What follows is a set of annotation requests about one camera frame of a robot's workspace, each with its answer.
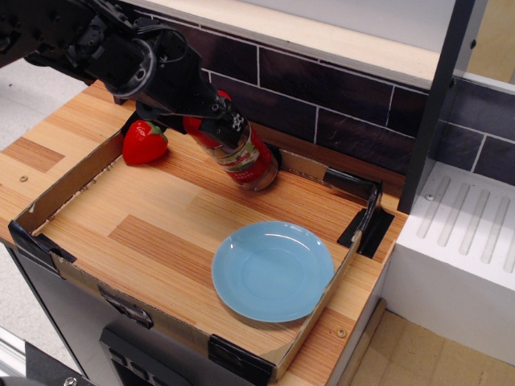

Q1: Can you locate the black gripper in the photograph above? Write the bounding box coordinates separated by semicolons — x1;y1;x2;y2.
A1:
134;29;247;148

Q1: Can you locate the red-capped basil spice bottle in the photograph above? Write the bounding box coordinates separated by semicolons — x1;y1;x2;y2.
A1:
183;91;279;191

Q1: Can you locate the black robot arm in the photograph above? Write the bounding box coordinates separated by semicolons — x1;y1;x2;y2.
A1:
1;1;249;149

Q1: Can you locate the cardboard fence with black tape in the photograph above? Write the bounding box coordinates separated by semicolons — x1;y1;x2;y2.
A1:
7;96;395;384

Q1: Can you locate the red toy strawberry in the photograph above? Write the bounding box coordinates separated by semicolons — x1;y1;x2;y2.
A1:
122;120;168;165

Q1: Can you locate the light blue plate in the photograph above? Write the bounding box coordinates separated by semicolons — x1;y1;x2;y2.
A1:
212;221;335;322

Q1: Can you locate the black oven control panel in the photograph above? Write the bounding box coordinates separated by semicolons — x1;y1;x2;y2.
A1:
99;327;192;386

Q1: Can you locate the white toy sink drainboard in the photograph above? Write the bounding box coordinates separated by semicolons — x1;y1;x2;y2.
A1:
382;162;514;363

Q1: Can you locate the dark grey shelf frame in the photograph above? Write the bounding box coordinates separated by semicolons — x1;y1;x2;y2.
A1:
93;0;477;215

